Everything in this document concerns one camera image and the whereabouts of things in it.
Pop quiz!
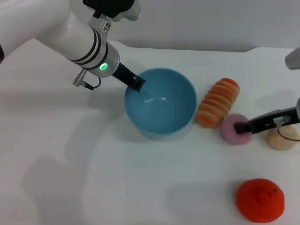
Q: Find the red orange tangerine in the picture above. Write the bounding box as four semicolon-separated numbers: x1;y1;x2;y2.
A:
236;178;286;223

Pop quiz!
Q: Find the arm cable with plug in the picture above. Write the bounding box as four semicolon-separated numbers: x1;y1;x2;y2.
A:
72;69;102;91
273;116;300;143

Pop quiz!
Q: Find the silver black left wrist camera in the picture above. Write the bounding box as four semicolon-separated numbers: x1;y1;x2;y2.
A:
82;0;142;23

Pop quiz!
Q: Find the blue bowl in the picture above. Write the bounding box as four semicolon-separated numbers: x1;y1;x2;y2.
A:
124;67;198;142

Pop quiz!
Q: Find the right arm cable with plug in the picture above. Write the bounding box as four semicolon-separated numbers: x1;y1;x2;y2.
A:
273;116;300;143

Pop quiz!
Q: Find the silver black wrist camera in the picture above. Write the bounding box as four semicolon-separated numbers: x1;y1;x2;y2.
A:
82;0;142;23
285;46;300;70

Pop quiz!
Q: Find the left arm cable with plug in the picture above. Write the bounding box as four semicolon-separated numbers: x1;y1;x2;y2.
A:
72;69;102;91

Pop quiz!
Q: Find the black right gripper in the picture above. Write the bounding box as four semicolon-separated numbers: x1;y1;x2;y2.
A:
234;106;300;135

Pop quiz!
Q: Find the orange striped bread roll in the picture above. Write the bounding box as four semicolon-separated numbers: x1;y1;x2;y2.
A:
194;77;240;129

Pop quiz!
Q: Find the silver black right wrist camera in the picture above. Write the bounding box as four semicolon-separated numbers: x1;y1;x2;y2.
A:
285;46;300;70

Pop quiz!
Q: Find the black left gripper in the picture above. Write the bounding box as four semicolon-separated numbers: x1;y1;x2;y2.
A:
112;62;147;93

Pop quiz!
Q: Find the beige round bun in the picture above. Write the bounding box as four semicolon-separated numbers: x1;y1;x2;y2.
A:
265;124;299;151

